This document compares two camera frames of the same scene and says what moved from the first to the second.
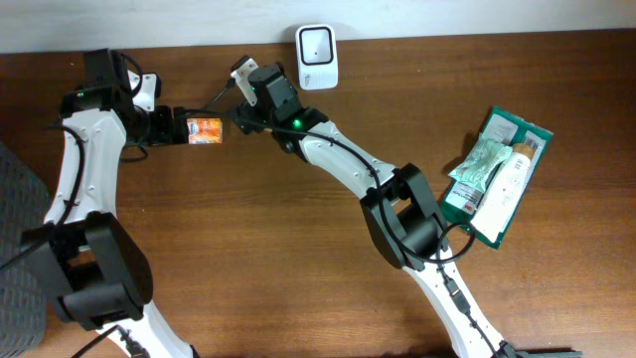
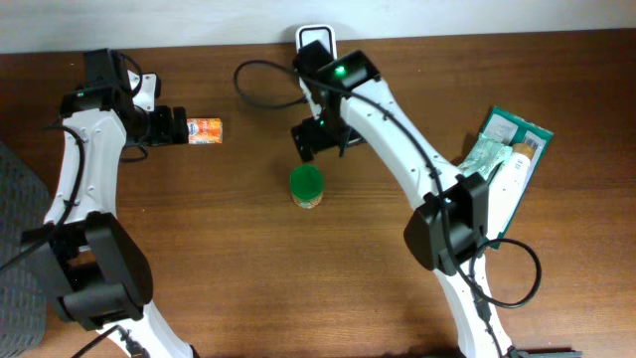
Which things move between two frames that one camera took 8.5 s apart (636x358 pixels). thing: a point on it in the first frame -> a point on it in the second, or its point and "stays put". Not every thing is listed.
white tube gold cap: (500, 194) stays put
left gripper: (179, 129) stays put
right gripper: (248, 114) -> (315, 138)
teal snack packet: (486, 155) stays put
